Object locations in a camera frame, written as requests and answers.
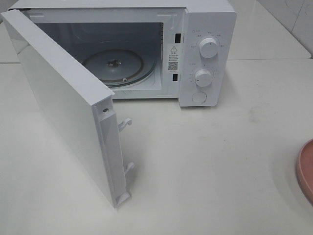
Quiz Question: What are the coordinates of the white warning sticker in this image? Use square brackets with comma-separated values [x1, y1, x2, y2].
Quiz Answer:
[165, 44, 181, 72]

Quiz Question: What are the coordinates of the pink round plate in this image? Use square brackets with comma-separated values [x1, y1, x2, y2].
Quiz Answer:
[296, 140, 313, 205]

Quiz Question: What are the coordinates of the white microwave oven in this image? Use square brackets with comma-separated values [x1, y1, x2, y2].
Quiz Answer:
[7, 0, 237, 107]

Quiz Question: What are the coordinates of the white microwave door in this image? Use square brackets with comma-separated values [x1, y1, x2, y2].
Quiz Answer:
[1, 10, 134, 208]

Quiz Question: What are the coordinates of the round white door button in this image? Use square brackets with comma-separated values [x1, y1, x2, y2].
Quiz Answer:
[192, 92, 207, 103]

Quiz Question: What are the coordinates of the white microwave knob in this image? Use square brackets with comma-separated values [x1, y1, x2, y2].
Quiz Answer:
[199, 36, 219, 59]
[195, 69, 213, 87]

